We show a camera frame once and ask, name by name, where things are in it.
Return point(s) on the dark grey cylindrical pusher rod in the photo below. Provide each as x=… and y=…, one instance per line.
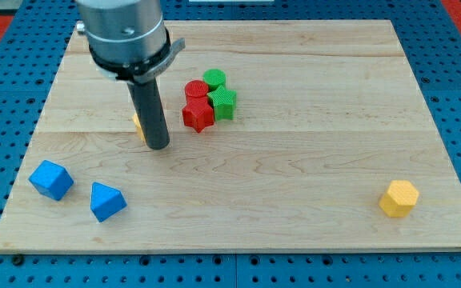
x=148, y=107

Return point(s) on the yellow heart block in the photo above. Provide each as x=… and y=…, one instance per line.
x=138, y=128

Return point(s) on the red cylinder block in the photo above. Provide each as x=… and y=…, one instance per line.
x=195, y=89

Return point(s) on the red star block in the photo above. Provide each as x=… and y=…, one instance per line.
x=198, y=114

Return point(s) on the green cylinder block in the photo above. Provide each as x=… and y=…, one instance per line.
x=214, y=78

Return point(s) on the green star block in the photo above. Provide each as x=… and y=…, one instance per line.
x=223, y=102

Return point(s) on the blue triangular prism block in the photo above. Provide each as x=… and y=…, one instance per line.
x=105, y=201

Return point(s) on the blue cube block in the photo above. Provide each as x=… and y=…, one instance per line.
x=51, y=180

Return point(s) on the light wooden board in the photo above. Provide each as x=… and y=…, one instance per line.
x=327, y=114

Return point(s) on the yellow hexagon block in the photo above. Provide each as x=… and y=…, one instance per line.
x=399, y=199

